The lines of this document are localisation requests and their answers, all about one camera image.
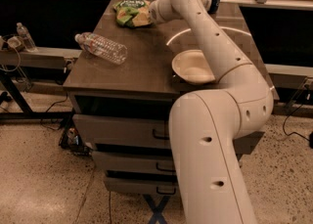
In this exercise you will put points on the green rice chip bag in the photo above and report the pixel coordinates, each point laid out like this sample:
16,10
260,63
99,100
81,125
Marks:
132,13

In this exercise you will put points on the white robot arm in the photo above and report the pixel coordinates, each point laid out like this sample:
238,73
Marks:
204,124

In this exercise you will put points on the grey drawer cabinet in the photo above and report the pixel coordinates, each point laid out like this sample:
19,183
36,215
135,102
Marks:
145,85

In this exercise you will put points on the white paper bowl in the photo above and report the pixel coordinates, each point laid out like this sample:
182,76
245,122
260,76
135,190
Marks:
192,67

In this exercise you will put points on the clear plastic water bottle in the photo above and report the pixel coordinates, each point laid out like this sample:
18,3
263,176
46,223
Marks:
102,47

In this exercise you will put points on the top grey drawer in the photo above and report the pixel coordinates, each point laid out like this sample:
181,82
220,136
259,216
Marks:
102,132

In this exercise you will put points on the grey drawer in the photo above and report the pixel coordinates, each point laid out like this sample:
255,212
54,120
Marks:
141,187
136,165
102,132

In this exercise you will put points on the middle grey drawer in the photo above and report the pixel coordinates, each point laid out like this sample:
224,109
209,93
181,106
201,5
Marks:
136,165

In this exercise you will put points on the bottom grey drawer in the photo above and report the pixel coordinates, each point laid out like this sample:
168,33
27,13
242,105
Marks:
141,187

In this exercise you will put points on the black power strip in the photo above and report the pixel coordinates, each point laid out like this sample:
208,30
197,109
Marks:
71,140

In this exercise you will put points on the grey side bench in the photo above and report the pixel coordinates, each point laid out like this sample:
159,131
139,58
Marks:
55,58

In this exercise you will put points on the small upright water bottle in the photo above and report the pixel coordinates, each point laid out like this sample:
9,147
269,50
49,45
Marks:
26,38

